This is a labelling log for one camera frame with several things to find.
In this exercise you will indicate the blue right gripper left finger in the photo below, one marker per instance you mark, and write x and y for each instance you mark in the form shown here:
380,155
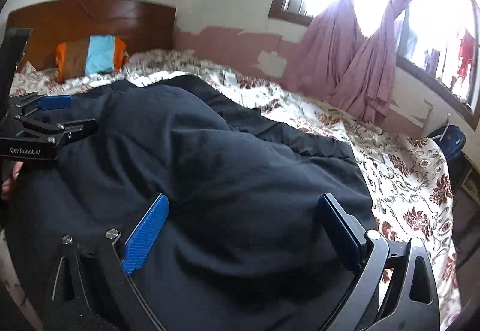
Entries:
140,240

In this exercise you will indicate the left pink curtain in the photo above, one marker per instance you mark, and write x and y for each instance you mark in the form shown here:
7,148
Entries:
325,51

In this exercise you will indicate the orange brown blue pillow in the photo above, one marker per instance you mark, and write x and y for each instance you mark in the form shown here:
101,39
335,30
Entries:
90,55

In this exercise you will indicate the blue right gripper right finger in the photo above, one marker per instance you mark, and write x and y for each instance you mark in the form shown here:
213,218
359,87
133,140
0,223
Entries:
344,231

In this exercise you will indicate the blue backpack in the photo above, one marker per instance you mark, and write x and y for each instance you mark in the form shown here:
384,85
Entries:
450,140

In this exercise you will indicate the right pink curtain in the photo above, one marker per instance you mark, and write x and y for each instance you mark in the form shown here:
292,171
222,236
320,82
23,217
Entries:
365,88

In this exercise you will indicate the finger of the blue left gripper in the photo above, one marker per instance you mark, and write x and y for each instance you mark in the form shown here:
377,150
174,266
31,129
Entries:
59,102
81,128

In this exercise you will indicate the person's left hand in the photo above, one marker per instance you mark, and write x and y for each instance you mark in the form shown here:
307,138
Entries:
9,184

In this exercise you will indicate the wooden side shelf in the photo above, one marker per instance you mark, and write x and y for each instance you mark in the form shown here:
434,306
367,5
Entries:
469,178

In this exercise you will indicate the floral white red bedspread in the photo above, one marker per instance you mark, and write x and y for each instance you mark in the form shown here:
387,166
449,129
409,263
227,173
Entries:
407,178

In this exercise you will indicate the large black jacket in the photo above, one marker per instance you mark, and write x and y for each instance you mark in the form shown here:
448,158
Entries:
242,248

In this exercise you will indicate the brown wooden headboard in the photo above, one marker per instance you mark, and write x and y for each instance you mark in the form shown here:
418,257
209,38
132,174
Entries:
142,26

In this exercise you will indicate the pink curtain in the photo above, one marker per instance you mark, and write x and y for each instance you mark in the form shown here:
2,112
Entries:
365,88
325,51

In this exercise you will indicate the red hanging garment outside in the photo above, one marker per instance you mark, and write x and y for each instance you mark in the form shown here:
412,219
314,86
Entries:
467,48

